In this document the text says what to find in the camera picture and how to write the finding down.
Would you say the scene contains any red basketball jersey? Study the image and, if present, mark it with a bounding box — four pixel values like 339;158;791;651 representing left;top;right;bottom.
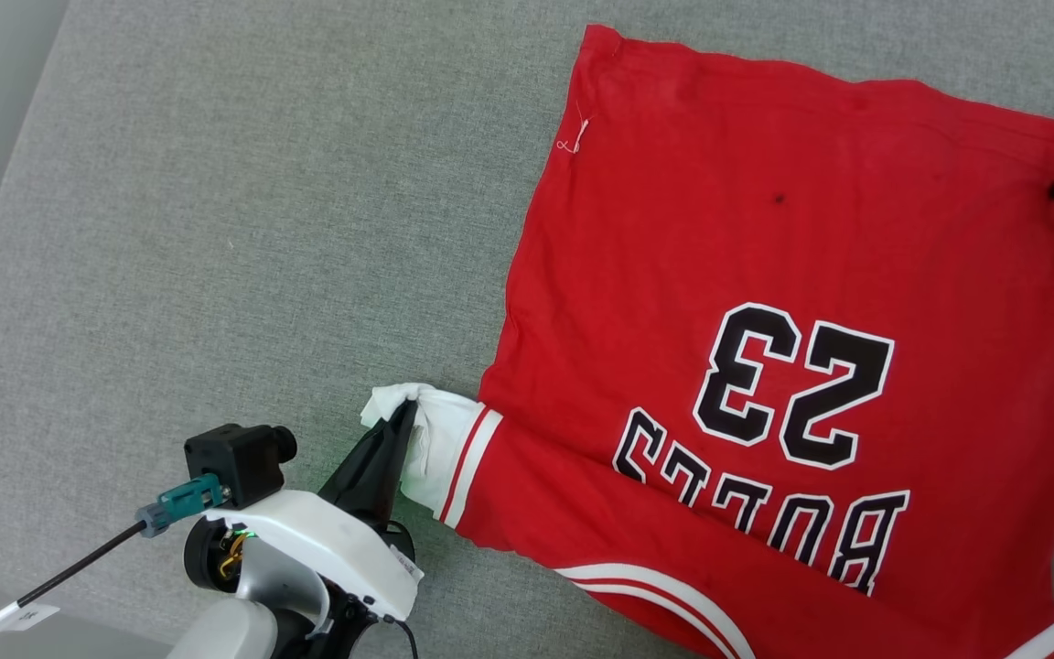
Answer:
360;25;1054;659

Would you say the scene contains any teal left camera connector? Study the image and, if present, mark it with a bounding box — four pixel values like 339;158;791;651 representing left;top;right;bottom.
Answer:
135;473;225;539

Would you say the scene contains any black left camera cable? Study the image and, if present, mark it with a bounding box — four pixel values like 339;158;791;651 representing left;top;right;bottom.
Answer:
0;520;149;656

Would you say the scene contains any grey fabric sofa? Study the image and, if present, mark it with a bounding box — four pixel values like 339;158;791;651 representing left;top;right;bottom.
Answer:
0;0;1054;659

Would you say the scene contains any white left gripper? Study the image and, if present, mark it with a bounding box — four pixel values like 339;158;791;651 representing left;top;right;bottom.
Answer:
184;400;424;622

